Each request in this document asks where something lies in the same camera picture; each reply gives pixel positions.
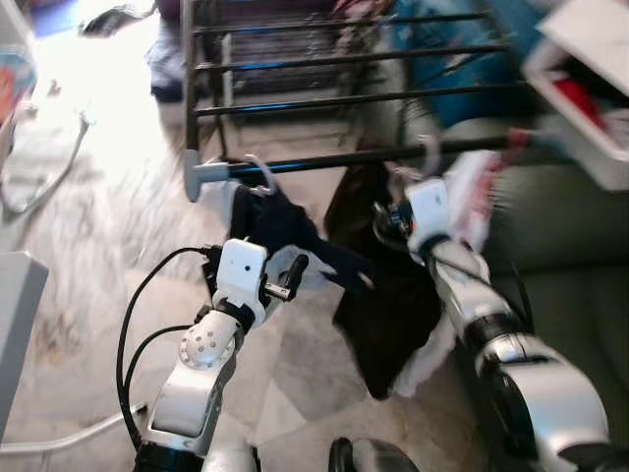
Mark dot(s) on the black garment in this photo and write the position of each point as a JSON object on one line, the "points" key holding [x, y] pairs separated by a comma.
{"points": [[383, 315]]}

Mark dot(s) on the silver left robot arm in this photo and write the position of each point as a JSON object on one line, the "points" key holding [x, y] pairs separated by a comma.
{"points": [[192, 393]]}

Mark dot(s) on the white plastic hanger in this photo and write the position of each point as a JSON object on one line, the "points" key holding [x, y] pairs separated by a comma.
{"points": [[271, 180]]}

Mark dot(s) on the red plastic hanger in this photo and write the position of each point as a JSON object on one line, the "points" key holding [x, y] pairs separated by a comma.
{"points": [[515, 138]]}

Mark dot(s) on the navy blue garment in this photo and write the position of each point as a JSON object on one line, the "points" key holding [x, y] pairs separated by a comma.
{"points": [[285, 221]]}

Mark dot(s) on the black metal drying rack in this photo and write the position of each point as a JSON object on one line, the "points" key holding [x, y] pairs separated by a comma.
{"points": [[324, 159]]}

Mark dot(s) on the robot left leg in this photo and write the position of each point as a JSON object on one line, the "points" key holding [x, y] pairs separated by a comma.
{"points": [[231, 457]]}

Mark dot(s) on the robot leg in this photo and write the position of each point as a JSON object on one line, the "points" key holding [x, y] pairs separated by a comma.
{"points": [[373, 457], [231, 457]]}

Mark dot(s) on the dark green sofa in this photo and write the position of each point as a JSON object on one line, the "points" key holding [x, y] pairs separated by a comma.
{"points": [[570, 295]]}

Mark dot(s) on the robot right leg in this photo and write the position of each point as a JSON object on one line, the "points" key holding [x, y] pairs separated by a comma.
{"points": [[373, 457]]}

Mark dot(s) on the blue fabric bag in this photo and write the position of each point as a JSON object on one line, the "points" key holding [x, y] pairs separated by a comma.
{"points": [[442, 34]]}

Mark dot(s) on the white storage box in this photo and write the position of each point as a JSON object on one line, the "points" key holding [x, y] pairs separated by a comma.
{"points": [[580, 147]]}

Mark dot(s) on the pink garment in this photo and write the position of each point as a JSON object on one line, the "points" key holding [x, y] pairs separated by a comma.
{"points": [[359, 8]]}

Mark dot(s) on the red cloth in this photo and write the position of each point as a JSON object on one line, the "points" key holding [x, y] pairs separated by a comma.
{"points": [[580, 98]]}

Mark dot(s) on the navy blue bedding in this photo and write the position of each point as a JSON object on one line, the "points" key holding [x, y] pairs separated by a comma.
{"points": [[167, 69]]}

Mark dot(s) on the black crumpled cloth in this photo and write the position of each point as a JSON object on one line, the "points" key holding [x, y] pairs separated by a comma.
{"points": [[118, 20]]}

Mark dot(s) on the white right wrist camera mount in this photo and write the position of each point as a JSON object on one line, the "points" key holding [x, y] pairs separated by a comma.
{"points": [[429, 211]]}

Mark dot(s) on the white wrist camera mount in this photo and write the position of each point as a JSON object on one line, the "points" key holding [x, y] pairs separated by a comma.
{"points": [[429, 211], [239, 270]]}

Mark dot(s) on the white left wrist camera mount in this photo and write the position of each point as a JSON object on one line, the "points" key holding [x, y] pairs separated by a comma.
{"points": [[239, 270]]}

